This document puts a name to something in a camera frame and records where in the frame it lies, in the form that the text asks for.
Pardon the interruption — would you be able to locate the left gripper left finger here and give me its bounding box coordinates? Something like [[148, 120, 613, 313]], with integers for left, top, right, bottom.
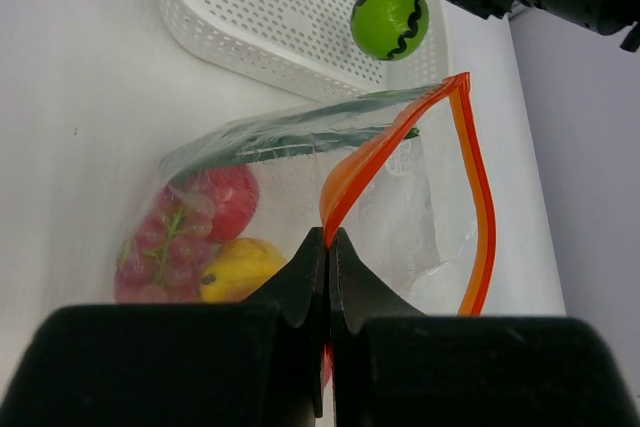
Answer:
[[1, 228, 327, 426]]

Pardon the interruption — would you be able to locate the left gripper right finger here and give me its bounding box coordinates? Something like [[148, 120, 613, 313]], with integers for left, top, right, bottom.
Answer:
[[327, 231, 639, 426]]

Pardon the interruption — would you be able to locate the red fake apple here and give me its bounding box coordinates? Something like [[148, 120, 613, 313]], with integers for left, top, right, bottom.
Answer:
[[194, 165, 260, 244]]

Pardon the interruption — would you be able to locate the purple fake grape bunch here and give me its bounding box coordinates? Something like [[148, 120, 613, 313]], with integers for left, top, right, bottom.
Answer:
[[113, 185, 215, 304]]

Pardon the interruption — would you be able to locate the green fake watermelon ball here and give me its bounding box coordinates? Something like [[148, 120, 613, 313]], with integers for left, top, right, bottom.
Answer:
[[350, 0, 430, 62]]

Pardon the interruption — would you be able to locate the yellow fake lemon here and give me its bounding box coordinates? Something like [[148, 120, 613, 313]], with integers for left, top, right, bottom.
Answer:
[[200, 238, 287, 303]]

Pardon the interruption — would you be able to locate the green fake scallion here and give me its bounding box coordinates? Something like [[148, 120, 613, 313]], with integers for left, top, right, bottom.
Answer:
[[159, 87, 427, 184]]

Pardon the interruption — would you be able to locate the white perforated plastic basket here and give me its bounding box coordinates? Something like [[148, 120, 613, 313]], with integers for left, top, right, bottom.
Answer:
[[160, 0, 449, 101]]

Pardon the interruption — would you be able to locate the clear zip bag orange seal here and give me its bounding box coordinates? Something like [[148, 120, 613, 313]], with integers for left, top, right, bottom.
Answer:
[[113, 71, 497, 388]]

